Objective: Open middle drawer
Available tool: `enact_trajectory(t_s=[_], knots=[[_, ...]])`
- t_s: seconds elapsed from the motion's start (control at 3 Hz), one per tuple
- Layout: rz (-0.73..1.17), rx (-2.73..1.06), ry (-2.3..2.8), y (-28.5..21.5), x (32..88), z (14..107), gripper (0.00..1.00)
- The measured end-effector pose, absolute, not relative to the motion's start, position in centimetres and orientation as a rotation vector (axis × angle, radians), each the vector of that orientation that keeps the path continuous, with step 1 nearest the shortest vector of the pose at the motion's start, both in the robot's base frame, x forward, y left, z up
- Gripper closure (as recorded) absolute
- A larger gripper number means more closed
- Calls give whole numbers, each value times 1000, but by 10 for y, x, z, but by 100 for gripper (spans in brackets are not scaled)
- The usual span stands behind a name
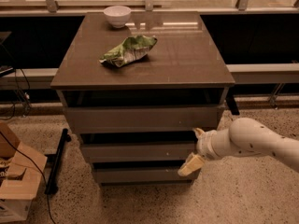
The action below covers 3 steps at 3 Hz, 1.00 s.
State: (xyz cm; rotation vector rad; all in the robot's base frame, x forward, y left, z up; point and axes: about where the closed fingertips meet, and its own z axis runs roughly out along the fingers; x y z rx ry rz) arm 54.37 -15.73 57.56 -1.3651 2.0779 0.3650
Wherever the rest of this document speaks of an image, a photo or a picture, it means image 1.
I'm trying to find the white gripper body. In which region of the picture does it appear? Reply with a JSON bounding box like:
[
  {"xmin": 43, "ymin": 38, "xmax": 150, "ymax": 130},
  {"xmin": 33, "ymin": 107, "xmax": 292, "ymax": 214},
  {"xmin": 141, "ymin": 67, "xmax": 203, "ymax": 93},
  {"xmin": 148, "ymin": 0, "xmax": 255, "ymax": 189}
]
[{"xmin": 196, "ymin": 130, "xmax": 221, "ymax": 161}]

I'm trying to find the grey drawer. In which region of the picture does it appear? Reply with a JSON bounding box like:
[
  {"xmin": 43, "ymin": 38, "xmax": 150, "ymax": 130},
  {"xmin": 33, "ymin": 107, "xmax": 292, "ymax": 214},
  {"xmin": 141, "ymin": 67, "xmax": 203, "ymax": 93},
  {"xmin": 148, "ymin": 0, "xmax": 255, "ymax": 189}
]
[
  {"xmin": 64, "ymin": 105, "xmax": 224, "ymax": 134},
  {"xmin": 93, "ymin": 168, "xmax": 199, "ymax": 184},
  {"xmin": 80, "ymin": 141, "xmax": 196, "ymax": 163}
]

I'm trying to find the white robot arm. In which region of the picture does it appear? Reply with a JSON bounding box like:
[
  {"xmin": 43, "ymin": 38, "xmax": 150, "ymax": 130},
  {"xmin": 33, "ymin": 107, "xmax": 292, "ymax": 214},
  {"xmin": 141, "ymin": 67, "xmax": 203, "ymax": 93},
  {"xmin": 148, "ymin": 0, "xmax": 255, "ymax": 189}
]
[{"xmin": 178, "ymin": 118, "xmax": 299, "ymax": 176}]

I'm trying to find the grey drawer cabinet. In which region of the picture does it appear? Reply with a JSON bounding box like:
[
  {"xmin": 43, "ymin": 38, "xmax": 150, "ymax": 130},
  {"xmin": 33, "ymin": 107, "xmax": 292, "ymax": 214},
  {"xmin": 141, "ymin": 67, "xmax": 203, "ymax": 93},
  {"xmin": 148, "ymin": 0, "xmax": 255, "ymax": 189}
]
[{"xmin": 51, "ymin": 12, "xmax": 235, "ymax": 173}]

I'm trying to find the grey bottom drawer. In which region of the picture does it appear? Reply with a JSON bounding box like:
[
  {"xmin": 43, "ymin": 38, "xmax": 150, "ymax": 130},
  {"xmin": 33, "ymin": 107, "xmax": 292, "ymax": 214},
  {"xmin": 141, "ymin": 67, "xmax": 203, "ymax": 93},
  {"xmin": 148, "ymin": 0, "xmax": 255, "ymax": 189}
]
[{"xmin": 93, "ymin": 168, "xmax": 199, "ymax": 184}]

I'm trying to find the grey top drawer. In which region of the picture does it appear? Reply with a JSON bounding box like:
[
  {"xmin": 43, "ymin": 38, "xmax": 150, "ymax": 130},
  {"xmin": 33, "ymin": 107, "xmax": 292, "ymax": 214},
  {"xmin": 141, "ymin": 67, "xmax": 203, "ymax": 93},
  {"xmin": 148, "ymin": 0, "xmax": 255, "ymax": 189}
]
[{"xmin": 64, "ymin": 105, "xmax": 224, "ymax": 134}]

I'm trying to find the black bar behind cabinet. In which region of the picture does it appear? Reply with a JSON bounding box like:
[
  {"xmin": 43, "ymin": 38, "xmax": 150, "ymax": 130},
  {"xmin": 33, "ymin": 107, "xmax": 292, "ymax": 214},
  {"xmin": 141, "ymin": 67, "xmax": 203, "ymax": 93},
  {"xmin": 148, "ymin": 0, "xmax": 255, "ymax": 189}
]
[{"xmin": 226, "ymin": 92, "xmax": 239, "ymax": 115}]

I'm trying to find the green crumpled chip bag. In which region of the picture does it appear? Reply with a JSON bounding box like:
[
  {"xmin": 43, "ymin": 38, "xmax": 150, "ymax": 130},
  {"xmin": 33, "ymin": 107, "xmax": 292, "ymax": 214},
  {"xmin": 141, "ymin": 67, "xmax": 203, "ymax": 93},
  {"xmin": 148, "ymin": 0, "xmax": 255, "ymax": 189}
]
[{"xmin": 99, "ymin": 35, "xmax": 157, "ymax": 68}]

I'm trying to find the white bowl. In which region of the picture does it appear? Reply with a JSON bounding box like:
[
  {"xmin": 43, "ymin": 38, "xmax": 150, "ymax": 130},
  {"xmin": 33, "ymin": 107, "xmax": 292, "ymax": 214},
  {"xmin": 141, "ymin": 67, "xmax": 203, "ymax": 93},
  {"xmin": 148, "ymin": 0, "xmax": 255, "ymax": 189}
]
[{"xmin": 104, "ymin": 6, "xmax": 132, "ymax": 28}]

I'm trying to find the black stand base bar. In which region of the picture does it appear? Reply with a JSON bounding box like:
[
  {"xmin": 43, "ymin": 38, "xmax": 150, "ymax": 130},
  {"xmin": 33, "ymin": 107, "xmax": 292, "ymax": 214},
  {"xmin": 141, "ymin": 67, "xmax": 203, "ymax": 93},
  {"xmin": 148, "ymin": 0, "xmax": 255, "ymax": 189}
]
[{"xmin": 45, "ymin": 129, "xmax": 71, "ymax": 195}]

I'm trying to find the cardboard box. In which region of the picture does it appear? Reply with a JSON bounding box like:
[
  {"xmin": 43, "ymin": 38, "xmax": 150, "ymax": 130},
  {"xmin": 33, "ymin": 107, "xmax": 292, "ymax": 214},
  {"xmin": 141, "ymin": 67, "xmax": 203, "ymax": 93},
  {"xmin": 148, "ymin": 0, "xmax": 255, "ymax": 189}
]
[{"xmin": 0, "ymin": 122, "xmax": 47, "ymax": 223}]

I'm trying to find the dark equipment at left edge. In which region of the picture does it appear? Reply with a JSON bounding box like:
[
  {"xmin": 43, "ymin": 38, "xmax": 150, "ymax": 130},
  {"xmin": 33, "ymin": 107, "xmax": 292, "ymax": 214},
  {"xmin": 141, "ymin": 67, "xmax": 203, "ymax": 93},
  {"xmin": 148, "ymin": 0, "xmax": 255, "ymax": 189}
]
[{"xmin": 0, "ymin": 31, "xmax": 15, "ymax": 77}]

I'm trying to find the black cable on floor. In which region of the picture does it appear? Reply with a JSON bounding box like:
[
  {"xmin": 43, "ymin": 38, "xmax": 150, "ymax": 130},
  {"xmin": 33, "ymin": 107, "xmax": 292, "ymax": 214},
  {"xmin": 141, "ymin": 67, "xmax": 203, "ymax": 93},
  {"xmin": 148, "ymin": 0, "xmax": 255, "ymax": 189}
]
[{"xmin": 0, "ymin": 131, "xmax": 57, "ymax": 224}]

